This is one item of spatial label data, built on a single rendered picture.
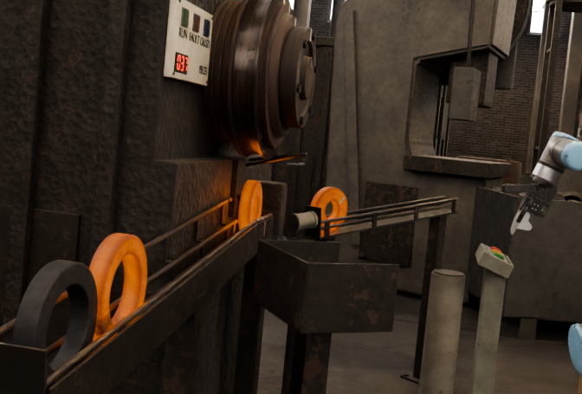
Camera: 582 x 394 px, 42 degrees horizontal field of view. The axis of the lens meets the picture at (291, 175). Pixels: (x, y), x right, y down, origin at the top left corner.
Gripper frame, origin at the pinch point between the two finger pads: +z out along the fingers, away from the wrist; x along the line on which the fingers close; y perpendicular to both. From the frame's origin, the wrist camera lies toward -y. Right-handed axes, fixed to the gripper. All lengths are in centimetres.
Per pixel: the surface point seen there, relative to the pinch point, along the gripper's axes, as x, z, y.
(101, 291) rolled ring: -159, 24, -74
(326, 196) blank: -14, 16, -61
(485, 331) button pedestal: 1.6, 36.1, 8.1
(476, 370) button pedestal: 1, 50, 12
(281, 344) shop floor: 61, 96, -58
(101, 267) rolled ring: -157, 21, -76
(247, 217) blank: -67, 23, -74
